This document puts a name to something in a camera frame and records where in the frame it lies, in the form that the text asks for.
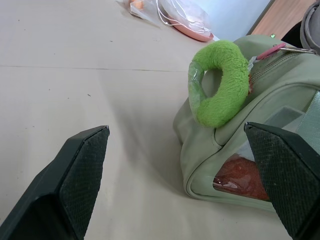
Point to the pink plate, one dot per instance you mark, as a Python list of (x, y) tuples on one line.
[(192, 33)]

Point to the pink carabiner clip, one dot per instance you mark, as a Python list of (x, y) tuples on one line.
[(270, 52)]

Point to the small clear bag orange snacks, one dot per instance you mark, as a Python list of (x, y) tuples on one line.
[(140, 7)]

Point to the orange packet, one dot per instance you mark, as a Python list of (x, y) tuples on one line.
[(240, 175)]

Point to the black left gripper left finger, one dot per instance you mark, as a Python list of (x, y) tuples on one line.
[(62, 190)]

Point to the green transparent zipper pouch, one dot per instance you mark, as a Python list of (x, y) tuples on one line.
[(225, 155)]

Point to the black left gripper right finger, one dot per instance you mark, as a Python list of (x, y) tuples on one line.
[(287, 180)]

